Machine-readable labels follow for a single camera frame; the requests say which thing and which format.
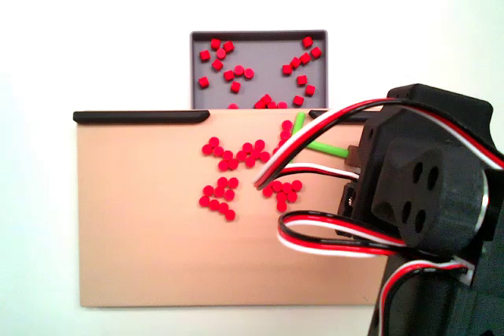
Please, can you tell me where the grey rectangular container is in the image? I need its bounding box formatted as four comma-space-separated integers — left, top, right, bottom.
189, 29, 329, 110

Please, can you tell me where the black edge rail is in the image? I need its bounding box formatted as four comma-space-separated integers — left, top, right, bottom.
309, 109, 375, 124
72, 110, 211, 125

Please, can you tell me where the green T pusher brown handle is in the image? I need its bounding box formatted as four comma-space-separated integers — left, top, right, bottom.
289, 111, 361, 168

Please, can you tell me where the beige flat board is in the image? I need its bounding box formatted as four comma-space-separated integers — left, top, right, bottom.
74, 106, 391, 308

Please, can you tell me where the red white black servo cable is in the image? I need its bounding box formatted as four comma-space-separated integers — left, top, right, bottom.
276, 211, 410, 260
376, 259, 476, 336
253, 98, 504, 192

